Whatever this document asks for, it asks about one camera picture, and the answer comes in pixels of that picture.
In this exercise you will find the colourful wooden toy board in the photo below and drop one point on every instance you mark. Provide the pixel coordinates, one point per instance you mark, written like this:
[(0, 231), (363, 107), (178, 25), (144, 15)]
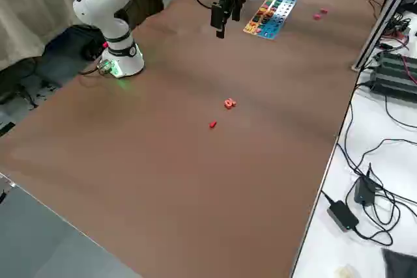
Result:
[(277, 21)]

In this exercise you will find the orange number ten piece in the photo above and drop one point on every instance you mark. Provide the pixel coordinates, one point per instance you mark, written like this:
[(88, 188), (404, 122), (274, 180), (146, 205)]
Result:
[(230, 103)]

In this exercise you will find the red rectangular block piece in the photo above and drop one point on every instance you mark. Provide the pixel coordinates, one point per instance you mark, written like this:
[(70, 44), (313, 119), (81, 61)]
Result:
[(212, 124)]

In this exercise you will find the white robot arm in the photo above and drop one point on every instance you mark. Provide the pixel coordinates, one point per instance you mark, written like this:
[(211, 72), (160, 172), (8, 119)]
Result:
[(97, 1)]

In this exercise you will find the black bag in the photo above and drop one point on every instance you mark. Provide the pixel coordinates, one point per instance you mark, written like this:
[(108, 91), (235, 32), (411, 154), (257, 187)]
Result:
[(75, 42)]

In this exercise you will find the black power supply unit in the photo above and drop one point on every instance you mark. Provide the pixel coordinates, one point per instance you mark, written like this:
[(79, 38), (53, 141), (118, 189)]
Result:
[(391, 86), (395, 61)]

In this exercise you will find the beige curtain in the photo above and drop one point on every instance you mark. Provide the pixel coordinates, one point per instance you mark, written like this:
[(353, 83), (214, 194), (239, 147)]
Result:
[(29, 8)]

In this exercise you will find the black power adapter box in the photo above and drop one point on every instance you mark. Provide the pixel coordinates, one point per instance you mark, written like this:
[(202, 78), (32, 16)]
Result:
[(364, 191)]

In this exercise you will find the flat black power adapter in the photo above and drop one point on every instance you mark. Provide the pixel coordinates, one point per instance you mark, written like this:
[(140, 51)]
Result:
[(342, 215)]

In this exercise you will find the white round object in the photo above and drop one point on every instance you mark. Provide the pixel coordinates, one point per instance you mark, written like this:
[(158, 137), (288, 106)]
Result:
[(345, 272)]

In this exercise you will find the grey side table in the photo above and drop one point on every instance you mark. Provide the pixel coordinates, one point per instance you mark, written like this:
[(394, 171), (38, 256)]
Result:
[(32, 245)]

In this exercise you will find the aluminium frame post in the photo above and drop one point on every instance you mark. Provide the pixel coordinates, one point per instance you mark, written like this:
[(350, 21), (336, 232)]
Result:
[(381, 21)]

